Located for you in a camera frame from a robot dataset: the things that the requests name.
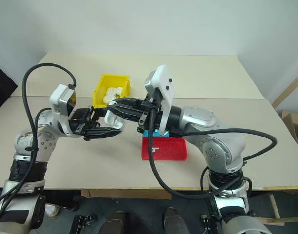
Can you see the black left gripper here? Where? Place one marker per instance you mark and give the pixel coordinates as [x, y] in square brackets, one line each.
[81, 120]

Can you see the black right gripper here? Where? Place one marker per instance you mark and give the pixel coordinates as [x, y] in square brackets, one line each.
[145, 122]

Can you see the white earbud case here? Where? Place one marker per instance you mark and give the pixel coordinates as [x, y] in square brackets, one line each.
[111, 120]
[120, 90]
[111, 91]
[107, 99]

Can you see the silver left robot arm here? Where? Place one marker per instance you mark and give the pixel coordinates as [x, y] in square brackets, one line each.
[44, 143]

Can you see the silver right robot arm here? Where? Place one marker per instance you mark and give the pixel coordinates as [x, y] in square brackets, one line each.
[219, 146]

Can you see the closed white earbud case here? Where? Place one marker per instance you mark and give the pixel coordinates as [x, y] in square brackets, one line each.
[111, 91]
[120, 90]
[107, 99]

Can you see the yellow plastic bin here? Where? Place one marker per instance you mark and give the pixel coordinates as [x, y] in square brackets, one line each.
[100, 97]

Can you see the blue plastic tray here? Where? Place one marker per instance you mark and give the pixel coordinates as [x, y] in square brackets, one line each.
[157, 133]

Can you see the white earbud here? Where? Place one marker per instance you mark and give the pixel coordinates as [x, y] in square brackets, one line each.
[155, 148]

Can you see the red plastic tray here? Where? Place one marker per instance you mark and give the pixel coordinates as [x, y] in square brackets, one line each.
[170, 151]

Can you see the brown cardboard strip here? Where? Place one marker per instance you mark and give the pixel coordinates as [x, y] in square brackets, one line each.
[114, 194]

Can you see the white crumpled floor object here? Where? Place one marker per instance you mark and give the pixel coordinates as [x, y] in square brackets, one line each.
[51, 210]

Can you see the dark rounded shape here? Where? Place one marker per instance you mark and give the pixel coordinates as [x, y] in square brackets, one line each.
[116, 223]
[174, 221]

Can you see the black floor box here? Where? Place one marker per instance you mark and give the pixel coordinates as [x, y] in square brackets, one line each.
[206, 224]
[84, 223]

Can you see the black cloth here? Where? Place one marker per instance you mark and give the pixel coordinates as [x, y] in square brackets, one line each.
[2, 90]

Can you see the brown cardboard box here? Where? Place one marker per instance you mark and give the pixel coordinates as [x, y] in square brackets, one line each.
[293, 129]

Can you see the wooden table leg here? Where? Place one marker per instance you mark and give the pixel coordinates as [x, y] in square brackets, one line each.
[275, 207]

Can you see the wooden floor bar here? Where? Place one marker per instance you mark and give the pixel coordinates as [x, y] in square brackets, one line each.
[285, 220]

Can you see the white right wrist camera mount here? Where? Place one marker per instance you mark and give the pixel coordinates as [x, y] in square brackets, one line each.
[164, 85]

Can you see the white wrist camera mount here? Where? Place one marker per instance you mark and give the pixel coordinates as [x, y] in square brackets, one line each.
[164, 85]
[56, 98]

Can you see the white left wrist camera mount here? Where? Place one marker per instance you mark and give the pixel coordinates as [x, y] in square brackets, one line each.
[56, 98]

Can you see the wooden frame beam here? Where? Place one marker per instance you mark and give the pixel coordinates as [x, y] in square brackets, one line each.
[289, 89]

